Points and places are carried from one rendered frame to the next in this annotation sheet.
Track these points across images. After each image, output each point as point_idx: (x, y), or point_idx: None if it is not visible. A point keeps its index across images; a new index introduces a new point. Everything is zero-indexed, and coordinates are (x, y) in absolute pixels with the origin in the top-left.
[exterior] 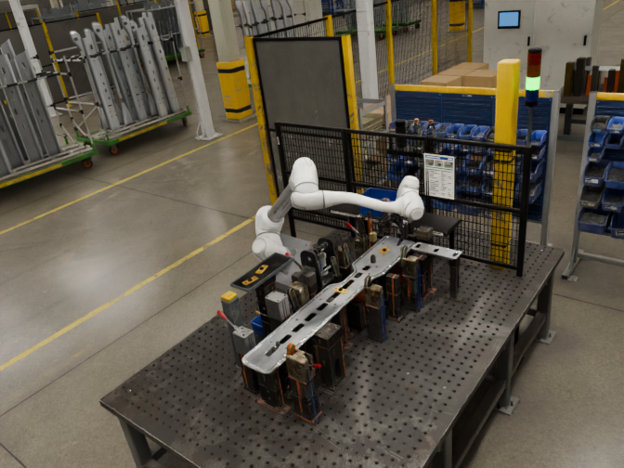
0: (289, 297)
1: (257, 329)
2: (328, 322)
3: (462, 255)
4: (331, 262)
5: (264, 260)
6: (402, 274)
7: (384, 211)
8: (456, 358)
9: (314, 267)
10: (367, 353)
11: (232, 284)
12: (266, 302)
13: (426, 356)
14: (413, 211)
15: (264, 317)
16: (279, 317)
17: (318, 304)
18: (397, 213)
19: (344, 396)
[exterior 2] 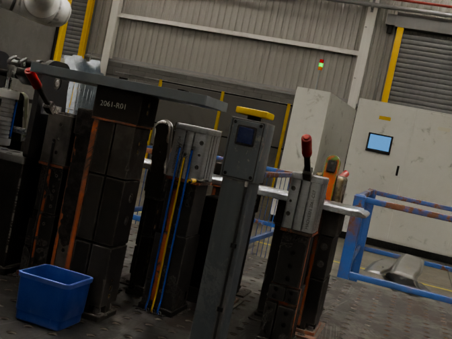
0: (169, 140)
1: (78, 298)
2: (218, 163)
3: None
4: (26, 105)
5: (76, 71)
6: (1, 146)
7: (50, 1)
8: (132, 231)
9: (60, 105)
10: (129, 259)
11: (210, 97)
12: (208, 140)
13: (130, 239)
14: (70, 7)
15: (122, 229)
16: (212, 173)
17: (144, 161)
18: (50, 9)
19: (246, 285)
